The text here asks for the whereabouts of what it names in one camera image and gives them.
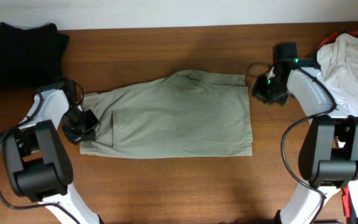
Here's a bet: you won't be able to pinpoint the khaki green shorts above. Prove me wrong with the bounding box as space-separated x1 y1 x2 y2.
80 70 253 159

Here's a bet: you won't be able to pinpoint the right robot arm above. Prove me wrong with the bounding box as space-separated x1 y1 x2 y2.
252 42 358 224

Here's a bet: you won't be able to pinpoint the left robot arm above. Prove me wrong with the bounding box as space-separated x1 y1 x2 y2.
0 80 102 223

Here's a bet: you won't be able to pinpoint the folded black garment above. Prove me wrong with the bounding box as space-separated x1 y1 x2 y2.
0 22 70 89

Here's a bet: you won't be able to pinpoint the white garment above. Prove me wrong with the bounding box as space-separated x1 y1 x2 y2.
316 32 358 222

